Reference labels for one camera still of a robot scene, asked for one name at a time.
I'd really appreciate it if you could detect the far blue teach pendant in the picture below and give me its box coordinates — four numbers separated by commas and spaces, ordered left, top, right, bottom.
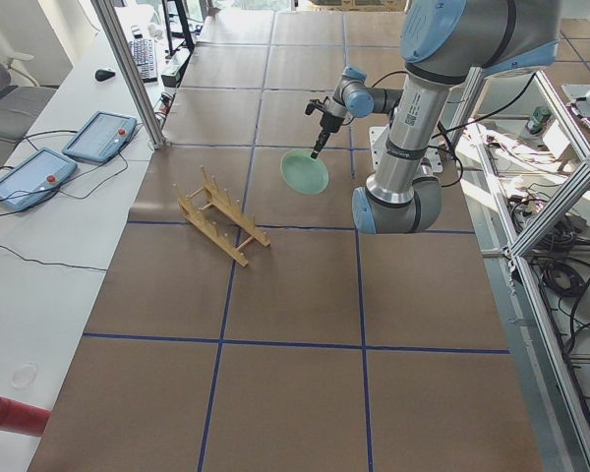
62, 111, 138, 163

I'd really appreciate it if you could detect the black computer mouse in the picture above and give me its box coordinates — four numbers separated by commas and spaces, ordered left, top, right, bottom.
94, 69, 116, 83

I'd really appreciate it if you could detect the grey office chair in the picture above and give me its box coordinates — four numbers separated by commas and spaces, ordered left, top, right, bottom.
0, 63, 56, 143

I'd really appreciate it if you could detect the light green plate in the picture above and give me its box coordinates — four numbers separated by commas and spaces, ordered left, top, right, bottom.
280, 149, 329, 195

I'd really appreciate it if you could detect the near blue teach pendant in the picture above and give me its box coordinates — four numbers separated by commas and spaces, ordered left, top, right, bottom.
0, 147, 78, 210

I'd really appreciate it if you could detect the aluminium frame post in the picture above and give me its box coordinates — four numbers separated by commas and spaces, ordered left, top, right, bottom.
90, 0, 167, 149

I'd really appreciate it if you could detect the red cylinder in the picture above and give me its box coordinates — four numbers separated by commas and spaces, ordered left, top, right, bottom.
0, 396, 51, 437

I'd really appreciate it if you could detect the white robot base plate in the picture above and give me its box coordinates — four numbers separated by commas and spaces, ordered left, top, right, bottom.
368, 126, 444, 174

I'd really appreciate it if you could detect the blue teach pendant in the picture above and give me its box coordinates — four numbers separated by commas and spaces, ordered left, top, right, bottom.
62, 111, 138, 163
0, 147, 78, 210

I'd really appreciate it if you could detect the aluminium frame rail right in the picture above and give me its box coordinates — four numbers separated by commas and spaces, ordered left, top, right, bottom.
465, 72, 590, 471

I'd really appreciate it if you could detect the black cable bundle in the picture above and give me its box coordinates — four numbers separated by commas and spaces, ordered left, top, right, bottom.
505, 191, 590, 375

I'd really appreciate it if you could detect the brown paper table cover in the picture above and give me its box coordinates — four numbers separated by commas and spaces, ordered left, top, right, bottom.
28, 10, 590, 472

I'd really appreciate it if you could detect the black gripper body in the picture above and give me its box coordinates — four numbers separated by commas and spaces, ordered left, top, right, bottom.
318, 97, 343, 143

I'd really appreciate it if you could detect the wooden dish rack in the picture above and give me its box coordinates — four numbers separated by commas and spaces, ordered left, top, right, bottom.
172, 166, 270, 266

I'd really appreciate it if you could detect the black keyboard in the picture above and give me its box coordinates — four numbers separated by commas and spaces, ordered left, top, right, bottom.
128, 38, 158, 83

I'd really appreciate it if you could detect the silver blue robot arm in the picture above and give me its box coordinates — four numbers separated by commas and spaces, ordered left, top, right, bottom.
305, 0, 561, 234

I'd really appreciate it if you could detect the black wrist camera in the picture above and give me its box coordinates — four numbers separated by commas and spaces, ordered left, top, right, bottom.
305, 99, 325, 116

